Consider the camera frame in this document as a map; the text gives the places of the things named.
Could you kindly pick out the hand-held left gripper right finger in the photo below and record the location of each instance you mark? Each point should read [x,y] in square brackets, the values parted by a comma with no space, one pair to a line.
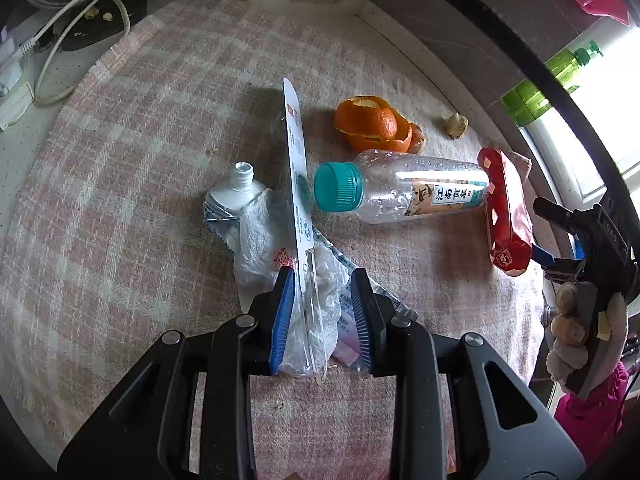
[361,310]

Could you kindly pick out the orange peel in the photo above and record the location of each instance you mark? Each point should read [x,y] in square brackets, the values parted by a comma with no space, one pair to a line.
[370,120]

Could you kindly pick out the clear plastic bag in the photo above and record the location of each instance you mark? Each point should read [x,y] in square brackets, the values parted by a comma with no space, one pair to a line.
[255,250]

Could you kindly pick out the small beige lump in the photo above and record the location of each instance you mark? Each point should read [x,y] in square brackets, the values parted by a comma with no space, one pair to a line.
[456,126]

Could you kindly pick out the squeezed white toothpaste tube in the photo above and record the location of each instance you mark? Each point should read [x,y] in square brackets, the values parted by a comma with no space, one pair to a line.
[235,200]

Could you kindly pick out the red snack packet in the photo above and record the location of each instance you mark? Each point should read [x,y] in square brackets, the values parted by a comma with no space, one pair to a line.
[505,210]

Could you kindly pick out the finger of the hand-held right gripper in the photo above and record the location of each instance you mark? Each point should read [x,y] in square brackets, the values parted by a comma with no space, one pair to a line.
[560,212]
[545,256]

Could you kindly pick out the green pump bottle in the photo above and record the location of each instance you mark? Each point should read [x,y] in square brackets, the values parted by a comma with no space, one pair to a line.
[525,102]

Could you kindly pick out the clear plastic bottle teal cap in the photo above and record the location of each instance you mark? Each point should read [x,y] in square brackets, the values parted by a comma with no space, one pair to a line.
[390,185]

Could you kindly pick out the white power strip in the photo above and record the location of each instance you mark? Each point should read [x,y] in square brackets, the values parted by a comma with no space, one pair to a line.
[12,105]

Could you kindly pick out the person's right hand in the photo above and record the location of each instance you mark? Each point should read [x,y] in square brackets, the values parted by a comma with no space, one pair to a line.
[567,330]

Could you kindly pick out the person's right forearm pink sleeve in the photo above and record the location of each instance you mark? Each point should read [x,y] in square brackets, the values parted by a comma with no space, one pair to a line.
[590,420]

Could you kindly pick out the clear blister pack white card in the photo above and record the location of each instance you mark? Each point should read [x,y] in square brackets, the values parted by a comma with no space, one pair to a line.
[297,185]

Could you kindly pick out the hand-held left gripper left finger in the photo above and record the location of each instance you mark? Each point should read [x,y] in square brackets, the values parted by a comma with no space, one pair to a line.
[281,310]

